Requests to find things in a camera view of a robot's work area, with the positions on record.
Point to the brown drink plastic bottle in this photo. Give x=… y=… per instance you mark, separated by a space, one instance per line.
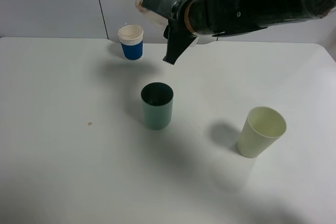
x=149 y=14

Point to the blue sleeved paper cup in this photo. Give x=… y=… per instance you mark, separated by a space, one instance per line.
x=131 y=39

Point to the pale yellow plastic cup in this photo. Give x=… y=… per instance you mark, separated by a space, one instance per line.
x=263 y=126

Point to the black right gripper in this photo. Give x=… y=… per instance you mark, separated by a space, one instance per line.
x=187 y=20

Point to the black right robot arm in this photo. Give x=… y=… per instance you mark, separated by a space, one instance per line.
x=236 y=17

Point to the teal green plastic cup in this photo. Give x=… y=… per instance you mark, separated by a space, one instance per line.
x=157 y=100

